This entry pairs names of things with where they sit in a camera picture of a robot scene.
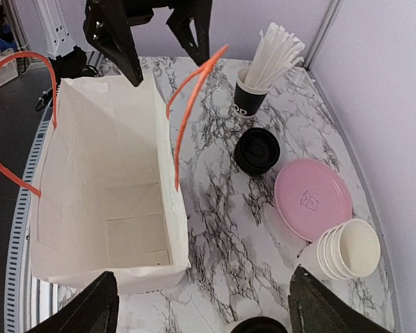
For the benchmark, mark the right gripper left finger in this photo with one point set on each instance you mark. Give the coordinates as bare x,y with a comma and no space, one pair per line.
95,309

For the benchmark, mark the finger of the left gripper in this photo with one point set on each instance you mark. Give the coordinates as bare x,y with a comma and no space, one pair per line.
190,23
106,29

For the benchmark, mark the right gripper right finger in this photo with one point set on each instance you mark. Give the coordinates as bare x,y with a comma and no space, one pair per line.
315,308

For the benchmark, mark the paper takeout bag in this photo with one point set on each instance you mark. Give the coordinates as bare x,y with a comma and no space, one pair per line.
105,193

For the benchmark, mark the stack of white paper cups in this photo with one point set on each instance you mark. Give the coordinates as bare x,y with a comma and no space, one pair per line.
348,251

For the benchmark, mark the black cup with straws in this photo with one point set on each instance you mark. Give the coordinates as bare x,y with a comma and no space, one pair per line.
277,52

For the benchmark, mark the pink plate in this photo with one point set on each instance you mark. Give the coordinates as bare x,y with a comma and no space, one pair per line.
311,198

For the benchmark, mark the stack of black lids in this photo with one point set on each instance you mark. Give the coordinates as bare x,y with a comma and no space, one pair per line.
257,151

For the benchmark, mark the aluminium front rail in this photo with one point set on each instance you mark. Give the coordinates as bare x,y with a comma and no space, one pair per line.
27,301

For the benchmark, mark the right aluminium frame post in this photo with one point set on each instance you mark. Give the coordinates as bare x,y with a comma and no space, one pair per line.
324,28

